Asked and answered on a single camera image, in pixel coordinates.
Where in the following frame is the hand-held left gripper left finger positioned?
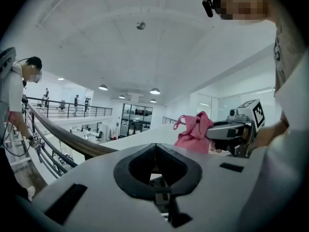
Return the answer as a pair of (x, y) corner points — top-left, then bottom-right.
(32, 143), (169, 232)

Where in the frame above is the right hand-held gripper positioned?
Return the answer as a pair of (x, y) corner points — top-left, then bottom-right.
(204, 99), (266, 158)

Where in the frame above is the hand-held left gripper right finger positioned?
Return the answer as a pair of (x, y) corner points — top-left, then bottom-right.
(156, 143), (264, 232)

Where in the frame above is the pink cloth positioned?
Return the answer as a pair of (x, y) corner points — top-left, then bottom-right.
(173, 111), (214, 154)

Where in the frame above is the dark wooden handrail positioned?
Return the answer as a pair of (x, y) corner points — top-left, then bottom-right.
(23, 102), (119, 180)

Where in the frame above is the person's right forearm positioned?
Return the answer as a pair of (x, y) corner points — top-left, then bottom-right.
(250, 112), (289, 151)

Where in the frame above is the person's right hand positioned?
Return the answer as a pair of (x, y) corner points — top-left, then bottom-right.
(209, 140), (223, 154)

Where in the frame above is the frosted glass partition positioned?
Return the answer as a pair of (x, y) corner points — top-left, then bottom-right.
(189, 87), (276, 123)

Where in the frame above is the short black metal balustrade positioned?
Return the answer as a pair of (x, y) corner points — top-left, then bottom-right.
(162, 116), (181, 126)

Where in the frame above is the long black metal balustrade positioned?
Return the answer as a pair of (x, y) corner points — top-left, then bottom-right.
(26, 96), (113, 119)

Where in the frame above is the black-framed glass room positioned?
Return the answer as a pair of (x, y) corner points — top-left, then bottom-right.
(120, 102), (154, 136)

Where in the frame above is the person's head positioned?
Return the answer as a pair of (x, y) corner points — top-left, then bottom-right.
(213, 0), (270, 21)

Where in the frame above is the black head-worn camera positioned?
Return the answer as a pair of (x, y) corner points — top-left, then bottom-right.
(202, 0), (215, 18)

